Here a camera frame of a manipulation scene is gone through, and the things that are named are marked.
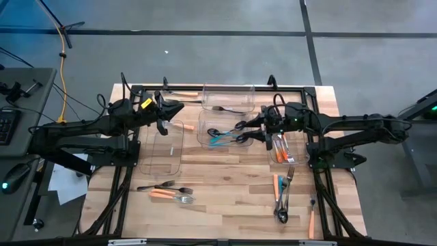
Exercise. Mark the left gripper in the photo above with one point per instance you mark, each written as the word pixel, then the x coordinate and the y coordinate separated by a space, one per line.
pixel 152 114

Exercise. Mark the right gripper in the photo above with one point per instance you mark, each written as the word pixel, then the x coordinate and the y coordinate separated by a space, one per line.
pixel 278 124

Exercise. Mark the wooden utensil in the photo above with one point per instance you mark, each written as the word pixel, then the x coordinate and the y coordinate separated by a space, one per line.
pixel 184 126

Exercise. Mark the black spoon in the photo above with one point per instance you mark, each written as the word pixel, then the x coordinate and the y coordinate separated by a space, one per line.
pixel 217 108

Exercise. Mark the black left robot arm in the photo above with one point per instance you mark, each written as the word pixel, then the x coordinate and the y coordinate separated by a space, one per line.
pixel 78 128

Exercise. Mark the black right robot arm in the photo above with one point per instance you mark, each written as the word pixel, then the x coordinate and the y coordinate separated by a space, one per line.
pixel 358 123

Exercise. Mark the yellow tape tag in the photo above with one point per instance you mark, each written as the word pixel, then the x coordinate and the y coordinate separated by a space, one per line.
pixel 146 103

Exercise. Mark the clear plastic bin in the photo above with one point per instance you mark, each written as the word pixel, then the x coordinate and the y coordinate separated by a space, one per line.
pixel 160 160
pixel 300 153
pixel 205 119
pixel 225 94

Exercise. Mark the silver forks on table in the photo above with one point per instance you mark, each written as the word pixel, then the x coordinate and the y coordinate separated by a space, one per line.
pixel 187 190

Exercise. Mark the white paper sheets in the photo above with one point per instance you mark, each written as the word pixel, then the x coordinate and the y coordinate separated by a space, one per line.
pixel 65 184

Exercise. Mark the black tripod stand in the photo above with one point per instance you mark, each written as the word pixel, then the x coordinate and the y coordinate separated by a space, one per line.
pixel 65 28

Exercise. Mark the black clamp tool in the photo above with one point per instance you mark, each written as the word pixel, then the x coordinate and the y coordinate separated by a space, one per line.
pixel 14 92

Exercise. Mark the black keyboard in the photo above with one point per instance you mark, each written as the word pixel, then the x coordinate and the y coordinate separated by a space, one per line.
pixel 7 126

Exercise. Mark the black computer mouse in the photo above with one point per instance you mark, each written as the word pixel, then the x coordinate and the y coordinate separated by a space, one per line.
pixel 15 177

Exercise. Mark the grey metal cart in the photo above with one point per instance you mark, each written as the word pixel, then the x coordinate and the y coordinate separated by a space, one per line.
pixel 432 112

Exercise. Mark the black caster wheel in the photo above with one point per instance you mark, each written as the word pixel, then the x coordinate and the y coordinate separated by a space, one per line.
pixel 38 224

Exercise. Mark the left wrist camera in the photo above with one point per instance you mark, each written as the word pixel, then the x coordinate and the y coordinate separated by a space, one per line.
pixel 158 96

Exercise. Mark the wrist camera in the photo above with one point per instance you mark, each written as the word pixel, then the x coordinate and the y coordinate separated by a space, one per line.
pixel 158 96
pixel 274 110

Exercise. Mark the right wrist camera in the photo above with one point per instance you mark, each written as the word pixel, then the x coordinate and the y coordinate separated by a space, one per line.
pixel 274 110

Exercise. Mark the black metal table frame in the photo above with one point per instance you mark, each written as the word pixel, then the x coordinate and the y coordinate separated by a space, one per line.
pixel 310 90

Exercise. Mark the silver bracket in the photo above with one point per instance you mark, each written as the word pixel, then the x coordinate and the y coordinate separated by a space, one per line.
pixel 317 243
pixel 126 242

